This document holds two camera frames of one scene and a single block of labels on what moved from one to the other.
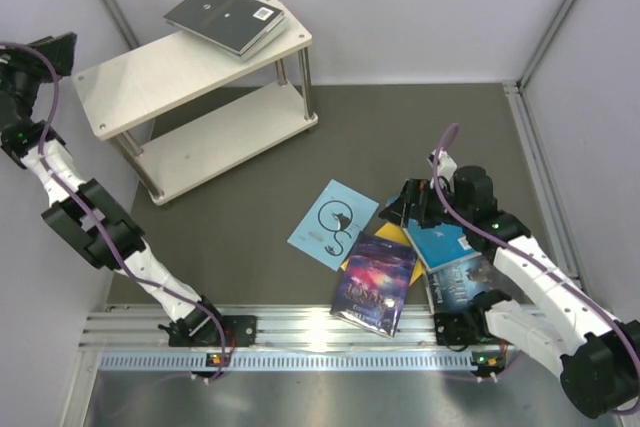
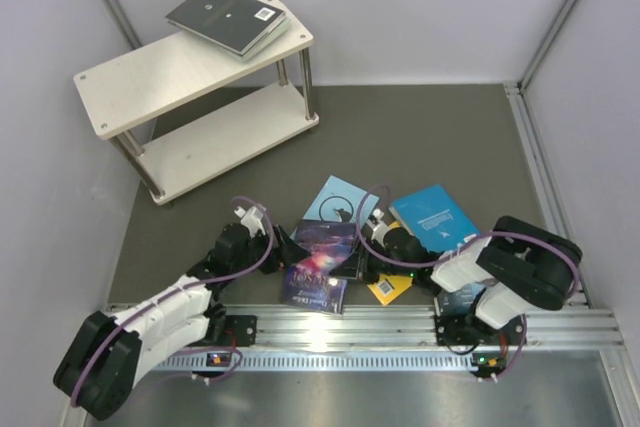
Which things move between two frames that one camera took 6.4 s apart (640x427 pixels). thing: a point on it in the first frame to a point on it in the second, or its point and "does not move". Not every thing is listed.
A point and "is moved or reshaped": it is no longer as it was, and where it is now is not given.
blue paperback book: x=440 y=245 is moved or reshaped
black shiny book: x=224 y=16 does not move
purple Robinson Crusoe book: x=374 y=284 to x=309 y=282
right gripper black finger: x=399 y=211 to x=348 y=268
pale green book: x=268 y=41 does not move
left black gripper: x=27 y=64 to x=286 y=254
